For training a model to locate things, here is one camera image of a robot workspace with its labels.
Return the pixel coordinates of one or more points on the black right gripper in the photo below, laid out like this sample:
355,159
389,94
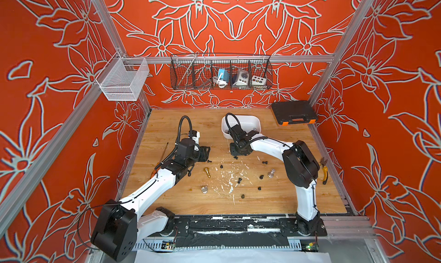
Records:
232,152

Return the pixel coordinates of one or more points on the gold chess piece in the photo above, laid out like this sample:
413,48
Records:
207,171

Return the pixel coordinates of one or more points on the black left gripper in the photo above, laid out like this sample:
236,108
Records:
204,154

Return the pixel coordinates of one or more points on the white plastic storage box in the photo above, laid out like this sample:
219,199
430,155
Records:
248,123

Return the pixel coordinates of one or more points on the yellow handled pliers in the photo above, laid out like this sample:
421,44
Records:
323,163

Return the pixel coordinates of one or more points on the silver chess piece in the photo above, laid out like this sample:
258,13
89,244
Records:
271,173
204,189

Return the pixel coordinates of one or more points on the orange handled screwdriver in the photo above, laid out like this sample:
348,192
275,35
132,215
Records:
160,161

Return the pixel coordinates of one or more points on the black orange tool case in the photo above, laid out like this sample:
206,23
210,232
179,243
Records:
294,112

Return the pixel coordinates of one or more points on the white dotted cube in basket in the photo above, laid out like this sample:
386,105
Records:
258,81

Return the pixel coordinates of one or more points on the clear plastic wall bin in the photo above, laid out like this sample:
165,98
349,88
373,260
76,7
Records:
119,84

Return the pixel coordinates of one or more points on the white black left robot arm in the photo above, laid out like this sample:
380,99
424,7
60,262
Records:
122,223

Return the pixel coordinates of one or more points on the black wire wall basket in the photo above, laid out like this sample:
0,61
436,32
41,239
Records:
198,71

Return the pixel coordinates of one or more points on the teal box in basket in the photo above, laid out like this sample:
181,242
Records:
223,76

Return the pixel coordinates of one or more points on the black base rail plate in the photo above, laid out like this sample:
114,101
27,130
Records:
284,224

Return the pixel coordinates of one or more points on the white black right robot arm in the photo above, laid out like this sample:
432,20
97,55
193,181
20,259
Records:
300,164

